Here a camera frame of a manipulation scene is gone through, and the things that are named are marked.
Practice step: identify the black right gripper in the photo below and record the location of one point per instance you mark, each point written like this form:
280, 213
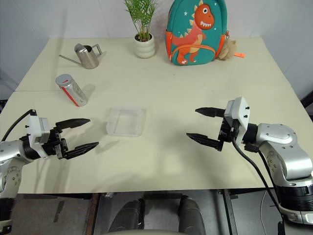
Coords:
230, 132

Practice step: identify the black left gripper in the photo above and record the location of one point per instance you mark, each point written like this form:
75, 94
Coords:
52, 144

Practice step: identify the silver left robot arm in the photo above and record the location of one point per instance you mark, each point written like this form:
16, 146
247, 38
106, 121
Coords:
9, 147

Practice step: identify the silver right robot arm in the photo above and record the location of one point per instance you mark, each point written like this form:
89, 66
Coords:
281, 137

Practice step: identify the silver red can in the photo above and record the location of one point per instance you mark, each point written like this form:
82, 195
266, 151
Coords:
71, 91

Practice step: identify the clear plastic container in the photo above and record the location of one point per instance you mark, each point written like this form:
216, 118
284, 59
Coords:
126, 122

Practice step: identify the rusty metal table leg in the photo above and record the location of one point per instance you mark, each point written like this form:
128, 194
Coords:
91, 213

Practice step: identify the orange hang tag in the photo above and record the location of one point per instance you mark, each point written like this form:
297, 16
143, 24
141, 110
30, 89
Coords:
240, 54

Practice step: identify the stainless steel watering can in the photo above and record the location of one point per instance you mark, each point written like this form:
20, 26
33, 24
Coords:
87, 58

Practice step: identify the black table crossbar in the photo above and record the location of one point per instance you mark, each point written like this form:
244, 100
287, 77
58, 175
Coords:
162, 196

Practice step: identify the black metal table leg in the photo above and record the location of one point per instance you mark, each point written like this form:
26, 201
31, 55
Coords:
231, 213

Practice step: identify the dark rounded robot leg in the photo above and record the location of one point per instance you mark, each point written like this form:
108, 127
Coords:
192, 215
127, 215

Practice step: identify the teal dinosaur backpack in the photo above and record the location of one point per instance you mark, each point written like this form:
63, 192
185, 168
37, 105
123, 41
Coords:
195, 36

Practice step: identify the white ribbed plant pot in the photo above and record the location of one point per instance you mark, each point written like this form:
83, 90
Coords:
144, 47

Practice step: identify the green leafy plant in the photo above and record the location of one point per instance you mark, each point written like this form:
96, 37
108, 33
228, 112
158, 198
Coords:
141, 14

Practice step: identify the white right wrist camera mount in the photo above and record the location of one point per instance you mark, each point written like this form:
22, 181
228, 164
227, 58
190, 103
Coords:
240, 112

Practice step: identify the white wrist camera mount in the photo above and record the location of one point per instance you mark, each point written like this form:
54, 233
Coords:
34, 124
240, 112

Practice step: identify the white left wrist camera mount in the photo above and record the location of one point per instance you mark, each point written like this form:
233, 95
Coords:
34, 124

